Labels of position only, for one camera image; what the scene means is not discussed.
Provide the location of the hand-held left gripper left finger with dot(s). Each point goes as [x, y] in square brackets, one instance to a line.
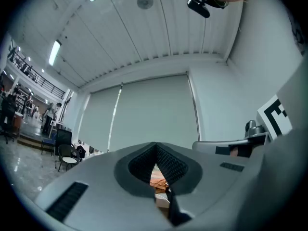
[101, 189]

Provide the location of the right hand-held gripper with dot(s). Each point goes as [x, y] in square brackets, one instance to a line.
[274, 119]

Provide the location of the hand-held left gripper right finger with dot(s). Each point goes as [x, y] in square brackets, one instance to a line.
[211, 182]

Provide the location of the person's right hand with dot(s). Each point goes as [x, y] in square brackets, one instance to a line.
[234, 152]

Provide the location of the black handbag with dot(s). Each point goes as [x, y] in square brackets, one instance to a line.
[81, 153]

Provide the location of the white round seat cushion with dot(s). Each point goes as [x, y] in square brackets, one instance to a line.
[69, 160]

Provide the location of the orange-brown cloth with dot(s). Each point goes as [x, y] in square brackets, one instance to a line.
[158, 184]

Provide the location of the black rattan chair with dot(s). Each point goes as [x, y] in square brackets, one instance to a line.
[63, 150]

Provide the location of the grey roller blind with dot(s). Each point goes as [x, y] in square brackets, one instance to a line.
[98, 119]
[156, 109]

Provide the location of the black mesh chair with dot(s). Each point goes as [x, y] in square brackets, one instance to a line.
[63, 137]

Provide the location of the blue chair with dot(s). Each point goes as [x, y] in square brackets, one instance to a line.
[49, 141]

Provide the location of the wooden platform step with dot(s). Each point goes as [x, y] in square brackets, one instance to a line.
[31, 138]

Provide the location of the brown wooden cabinet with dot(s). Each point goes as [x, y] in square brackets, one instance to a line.
[18, 124]

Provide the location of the black mezzanine railing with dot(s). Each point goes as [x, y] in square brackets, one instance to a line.
[45, 82]

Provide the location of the round ceiling vent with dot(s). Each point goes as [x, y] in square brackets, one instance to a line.
[145, 2]

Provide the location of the silver gripper camera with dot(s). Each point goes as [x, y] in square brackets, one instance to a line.
[252, 129]

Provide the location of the black head-mounted camera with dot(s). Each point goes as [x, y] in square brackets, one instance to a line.
[198, 7]

